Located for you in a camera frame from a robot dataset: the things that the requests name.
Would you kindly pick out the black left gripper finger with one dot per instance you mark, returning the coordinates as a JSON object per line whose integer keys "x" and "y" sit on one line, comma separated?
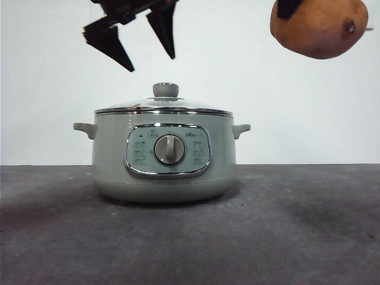
{"x": 110, "y": 44}
{"x": 164, "y": 29}

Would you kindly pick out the glass lid with green knob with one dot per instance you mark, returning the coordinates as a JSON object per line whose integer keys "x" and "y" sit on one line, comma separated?
{"x": 164, "y": 104}

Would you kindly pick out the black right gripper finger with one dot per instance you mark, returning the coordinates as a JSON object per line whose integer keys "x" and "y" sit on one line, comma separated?
{"x": 287, "y": 8}

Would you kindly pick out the brown potato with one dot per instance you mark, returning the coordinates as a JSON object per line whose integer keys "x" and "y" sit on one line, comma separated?
{"x": 320, "y": 26}

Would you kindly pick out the pale green electric pot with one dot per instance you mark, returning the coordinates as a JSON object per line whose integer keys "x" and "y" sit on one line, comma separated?
{"x": 112, "y": 160}

